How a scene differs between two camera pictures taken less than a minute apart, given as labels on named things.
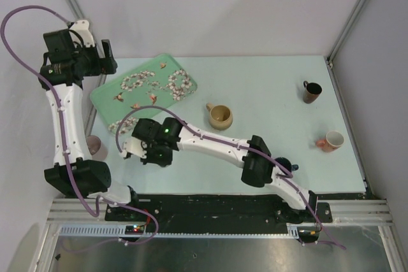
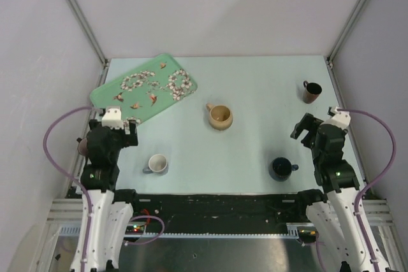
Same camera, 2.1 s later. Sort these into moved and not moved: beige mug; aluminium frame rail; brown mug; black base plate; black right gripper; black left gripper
Moved: black left gripper; black right gripper
Not moved: brown mug; aluminium frame rail; black base plate; beige mug
